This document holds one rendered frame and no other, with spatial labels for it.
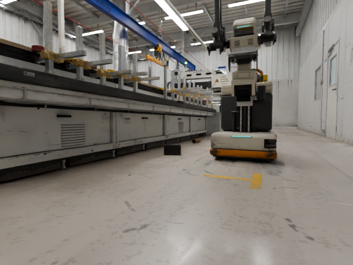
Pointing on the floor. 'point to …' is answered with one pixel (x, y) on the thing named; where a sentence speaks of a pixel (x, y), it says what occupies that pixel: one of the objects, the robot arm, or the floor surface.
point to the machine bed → (79, 126)
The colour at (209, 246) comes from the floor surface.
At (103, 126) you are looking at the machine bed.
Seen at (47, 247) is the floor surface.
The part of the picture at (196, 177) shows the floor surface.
